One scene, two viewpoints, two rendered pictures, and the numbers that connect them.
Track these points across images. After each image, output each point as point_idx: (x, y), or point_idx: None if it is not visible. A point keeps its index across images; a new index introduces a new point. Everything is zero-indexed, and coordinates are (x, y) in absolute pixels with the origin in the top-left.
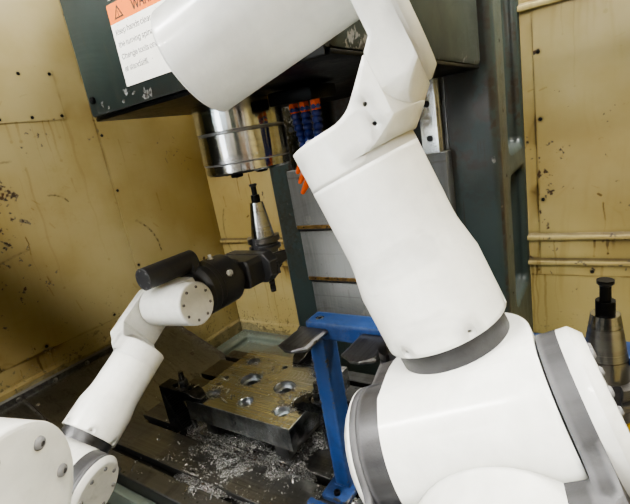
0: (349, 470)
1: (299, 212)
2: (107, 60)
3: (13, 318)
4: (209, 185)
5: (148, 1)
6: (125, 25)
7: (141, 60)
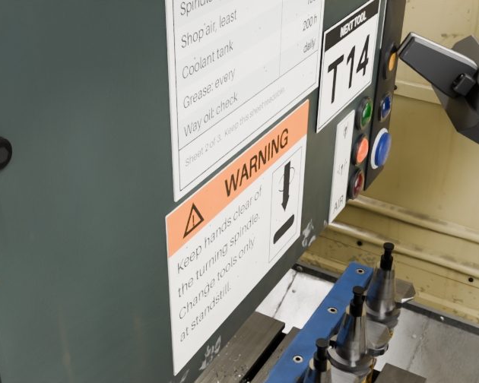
0: None
1: None
2: (136, 352)
3: None
4: None
5: (255, 172)
6: (203, 239)
7: (218, 294)
